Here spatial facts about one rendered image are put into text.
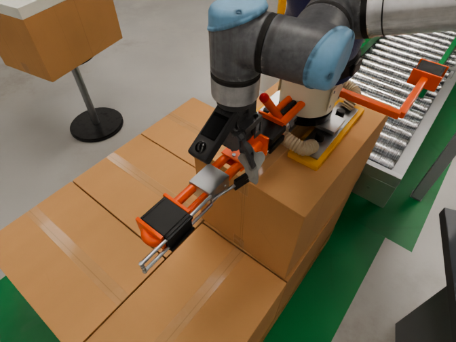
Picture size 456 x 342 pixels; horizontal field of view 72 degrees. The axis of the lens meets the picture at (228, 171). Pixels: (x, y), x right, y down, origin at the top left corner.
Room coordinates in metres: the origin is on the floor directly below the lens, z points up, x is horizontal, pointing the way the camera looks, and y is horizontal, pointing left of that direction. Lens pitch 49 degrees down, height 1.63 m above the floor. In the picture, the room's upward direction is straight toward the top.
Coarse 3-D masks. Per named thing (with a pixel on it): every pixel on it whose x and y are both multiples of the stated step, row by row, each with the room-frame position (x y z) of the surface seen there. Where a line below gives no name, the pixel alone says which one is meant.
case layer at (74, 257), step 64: (192, 128) 1.24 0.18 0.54; (64, 192) 0.83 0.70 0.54; (128, 192) 0.83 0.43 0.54; (0, 256) 0.53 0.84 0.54; (64, 256) 0.53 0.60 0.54; (128, 256) 0.53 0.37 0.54; (192, 256) 0.53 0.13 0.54; (64, 320) 0.31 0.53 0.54; (128, 320) 0.31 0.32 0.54; (192, 320) 0.31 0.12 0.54; (256, 320) 0.31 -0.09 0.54
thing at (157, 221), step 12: (156, 204) 0.38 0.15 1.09; (168, 204) 0.38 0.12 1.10; (180, 204) 0.38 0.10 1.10; (144, 216) 0.35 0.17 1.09; (156, 216) 0.35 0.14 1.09; (168, 216) 0.35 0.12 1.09; (180, 216) 0.35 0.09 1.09; (144, 228) 0.33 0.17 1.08; (156, 228) 0.32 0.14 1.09; (168, 228) 0.32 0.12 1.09
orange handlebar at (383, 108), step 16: (288, 96) 0.76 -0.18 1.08; (352, 96) 0.77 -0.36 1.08; (416, 96) 0.76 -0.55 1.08; (288, 112) 0.69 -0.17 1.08; (384, 112) 0.71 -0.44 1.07; (400, 112) 0.69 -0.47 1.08; (256, 144) 0.57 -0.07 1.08; (224, 160) 0.52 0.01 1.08; (192, 192) 0.42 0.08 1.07; (192, 208) 0.38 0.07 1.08; (144, 240) 0.30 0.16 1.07
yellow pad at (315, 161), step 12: (336, 108) 0.86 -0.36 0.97; (360, 108) 0.87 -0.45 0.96; (348, 120) 0.80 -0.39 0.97; (312, 132) 0.74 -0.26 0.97; (324, 132) 0.74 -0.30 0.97; (336, 132) 0.74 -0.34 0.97; (324, 144) 0.69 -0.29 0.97; (336, 144) 0.69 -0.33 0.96; (288, 156) 0.66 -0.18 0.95; (300, 156) 0.64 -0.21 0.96; (312, 156) 0.64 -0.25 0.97; (324, 156) 0.64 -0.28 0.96; (312, 168) 0.61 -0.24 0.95
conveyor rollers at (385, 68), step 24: (384, 48) 2.10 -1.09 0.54; (408, 48) 2.09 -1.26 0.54; (432, 48) 2.08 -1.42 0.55; (360, 72) 1.82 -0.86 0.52; (384, 72) 1.82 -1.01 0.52; (408, 72) 1.81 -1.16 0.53; (384, 96) 1.54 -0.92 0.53; (432, 96) 1.55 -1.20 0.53; (408, 120) 1.30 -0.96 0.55; (384, 144) 1.12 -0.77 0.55
